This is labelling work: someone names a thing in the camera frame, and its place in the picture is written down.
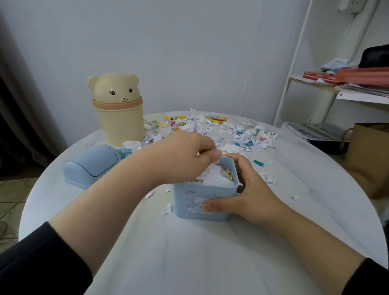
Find black right sleeve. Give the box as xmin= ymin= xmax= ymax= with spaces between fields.
xmin=342 ymin=258 xmax=389 ymax=295

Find blue swing bin lid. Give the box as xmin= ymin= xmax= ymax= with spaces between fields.
xmin=63 ymin=144 xmax=133 ymax=191

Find stack of white papers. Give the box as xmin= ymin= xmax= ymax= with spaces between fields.
xmin=335 ymin=84 xmax=389 ymax=105

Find small blue bear-print bin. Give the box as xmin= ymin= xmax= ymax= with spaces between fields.
xmin=172 ymin=156 xmax=243 ymax=222

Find white wall socket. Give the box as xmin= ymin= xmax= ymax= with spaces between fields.
xmin=339 ymin=0 xmax=367 ymax=13

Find person's left forearm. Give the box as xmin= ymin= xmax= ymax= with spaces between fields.
xmin=48 ymin=145 xmax=171 ymax=275

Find light blue cloth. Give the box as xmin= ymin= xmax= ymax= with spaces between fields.
xmin=320 ymin=58 xmax=360 ymax=75

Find cream bear-shaped desktop bin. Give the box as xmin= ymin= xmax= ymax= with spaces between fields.
xmin=87 ymin=72 xmax=146 ymax=148

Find brown paper bag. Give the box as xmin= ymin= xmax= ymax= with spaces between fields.
xmin=340 ymin=123 xmax=389 ymax=200

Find person's right hand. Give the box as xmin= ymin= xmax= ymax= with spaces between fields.
xmin=202 ymin=153 xmax=287 ymax=231

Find pile of torn paper scraps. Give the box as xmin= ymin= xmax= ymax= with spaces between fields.
xmin=123 ymin=108 xmax=278 ymax=153

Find black left sleeve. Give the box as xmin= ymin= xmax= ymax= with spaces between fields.
xmin=0 ymin=221 xmax=93 ymax=295

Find white metal shelf rack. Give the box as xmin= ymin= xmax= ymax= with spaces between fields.
xmin=273 ymin=0 xmax=389 ymax=128

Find paper scraps inside bin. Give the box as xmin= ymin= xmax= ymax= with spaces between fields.
xmin=194 ymin=164 xmax=236 ymax=186

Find stack of newspapers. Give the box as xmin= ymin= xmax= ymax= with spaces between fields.
xmin=281 ymin=122 xmax=354 ymax=142

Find red book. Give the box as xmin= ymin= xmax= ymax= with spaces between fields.
xmin=303 ymin=71 xmax=344 ymax=86

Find black sleeve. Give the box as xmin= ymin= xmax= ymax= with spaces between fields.
xmin=342 ymin=258 xmax=389 ymax=295
xmin=0 ymin=221 xmax=93 ymax=295

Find person's right forearm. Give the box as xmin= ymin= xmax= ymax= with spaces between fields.
xmin=273 ymin=201 xmax=366 ymax=295

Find black bag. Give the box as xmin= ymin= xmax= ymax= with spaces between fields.
xmin=358 ymin=44 xmax=389 ymax=69

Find grey curtain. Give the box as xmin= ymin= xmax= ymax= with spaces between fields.
xmin=0 ymin=9 xmax=68 ymax=178

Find person's left hand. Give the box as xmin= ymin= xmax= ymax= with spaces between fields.
xmin=151 ymin=131 xmax=222 ymax=185

